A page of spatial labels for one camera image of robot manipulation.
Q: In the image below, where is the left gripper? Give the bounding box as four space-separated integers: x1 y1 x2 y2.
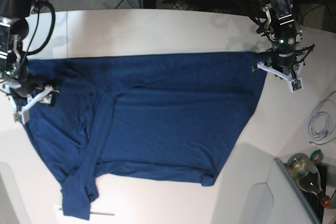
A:
252 49 305 93

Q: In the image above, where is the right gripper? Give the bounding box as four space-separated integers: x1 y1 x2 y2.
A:
2 73 60 124

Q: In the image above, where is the dark blue t-shirt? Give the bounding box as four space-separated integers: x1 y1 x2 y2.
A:
24 52 266 220

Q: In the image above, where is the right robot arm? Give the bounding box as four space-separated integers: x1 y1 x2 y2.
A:
1 0 58 124

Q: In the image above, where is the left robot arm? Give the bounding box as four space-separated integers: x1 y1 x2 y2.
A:
235 0 311 92

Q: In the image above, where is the green tape roll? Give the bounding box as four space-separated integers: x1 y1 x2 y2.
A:
310 149 323 164

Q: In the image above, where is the clear plastic bottle red cap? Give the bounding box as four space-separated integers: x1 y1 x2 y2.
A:
287 153 331 208

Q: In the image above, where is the coiled light blue cable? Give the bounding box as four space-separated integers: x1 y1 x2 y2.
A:
307 96 336 145

